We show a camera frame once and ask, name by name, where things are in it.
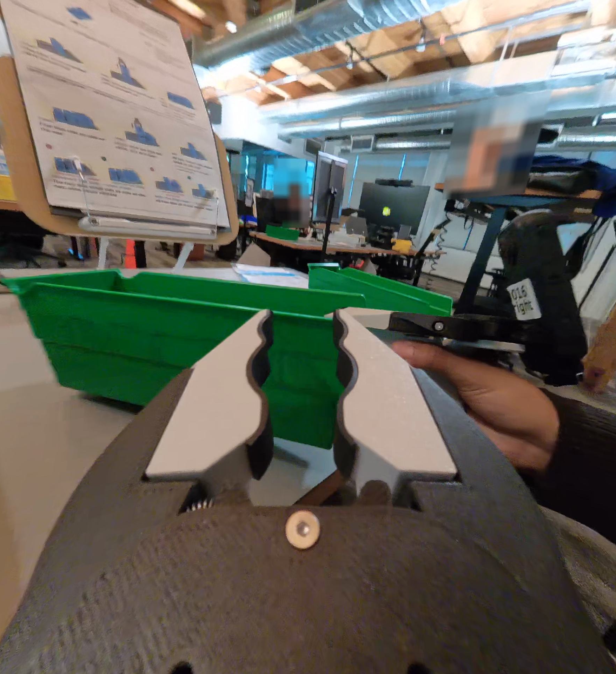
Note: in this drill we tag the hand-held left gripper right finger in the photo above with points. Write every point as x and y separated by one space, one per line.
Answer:
402 421

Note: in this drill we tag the silver ribbed duct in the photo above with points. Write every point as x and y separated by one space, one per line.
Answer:
392 129
392 97
297 31

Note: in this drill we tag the tall upright monitor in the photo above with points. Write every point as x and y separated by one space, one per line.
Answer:
330 184

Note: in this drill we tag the black webcam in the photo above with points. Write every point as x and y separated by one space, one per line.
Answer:
394 181

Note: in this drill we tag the white blue paper sheet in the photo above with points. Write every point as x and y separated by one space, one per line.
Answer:
271 275

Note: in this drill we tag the person's right hand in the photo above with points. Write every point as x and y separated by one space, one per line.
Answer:
508 410

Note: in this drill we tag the printed instruction sheet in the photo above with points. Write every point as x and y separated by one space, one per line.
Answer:
113 105

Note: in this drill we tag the person's right forearm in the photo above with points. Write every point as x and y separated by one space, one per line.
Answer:
597 463

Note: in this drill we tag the dark metal desk frame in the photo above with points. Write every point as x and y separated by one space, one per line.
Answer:
481 252

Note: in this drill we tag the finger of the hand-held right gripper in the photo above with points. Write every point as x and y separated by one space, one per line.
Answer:
379 319

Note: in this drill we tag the wood-top workbench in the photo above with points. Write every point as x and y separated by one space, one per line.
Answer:
297 245

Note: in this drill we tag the grey desk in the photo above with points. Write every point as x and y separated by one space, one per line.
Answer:
23 447

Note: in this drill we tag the wide black monitor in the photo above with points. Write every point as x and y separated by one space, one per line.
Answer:
394 210

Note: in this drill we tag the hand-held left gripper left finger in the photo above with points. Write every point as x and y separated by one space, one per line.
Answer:
208 421

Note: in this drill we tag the black stand pole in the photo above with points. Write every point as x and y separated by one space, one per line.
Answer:
329 231

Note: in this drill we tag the yellow box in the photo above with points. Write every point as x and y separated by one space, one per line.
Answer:
401 246

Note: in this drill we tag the blue black jacket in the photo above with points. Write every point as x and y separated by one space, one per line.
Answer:
592 181

